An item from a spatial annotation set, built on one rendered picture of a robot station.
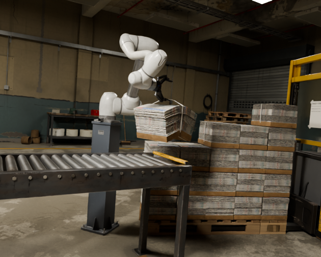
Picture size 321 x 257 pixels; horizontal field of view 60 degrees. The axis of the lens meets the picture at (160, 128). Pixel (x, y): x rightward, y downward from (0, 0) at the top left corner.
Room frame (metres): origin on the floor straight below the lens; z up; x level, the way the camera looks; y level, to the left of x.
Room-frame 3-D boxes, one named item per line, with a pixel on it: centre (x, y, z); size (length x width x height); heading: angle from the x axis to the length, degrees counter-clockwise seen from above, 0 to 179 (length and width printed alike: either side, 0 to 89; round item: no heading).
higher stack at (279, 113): (2.92, -1.16, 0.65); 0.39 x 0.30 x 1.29; 11
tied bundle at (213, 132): (2.81, -0.58, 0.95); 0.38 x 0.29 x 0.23; 11
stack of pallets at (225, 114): (9.38, -2.22, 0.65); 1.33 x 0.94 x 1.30; 125
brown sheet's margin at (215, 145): (2.80, -0.58, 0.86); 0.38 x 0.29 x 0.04; 11
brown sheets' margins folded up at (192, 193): (2.78, -0.45, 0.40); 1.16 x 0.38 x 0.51; 101
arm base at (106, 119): (2.57, 0.50, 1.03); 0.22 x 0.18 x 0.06; 158
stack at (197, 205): (2.78, -0.45, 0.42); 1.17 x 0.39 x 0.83; 101
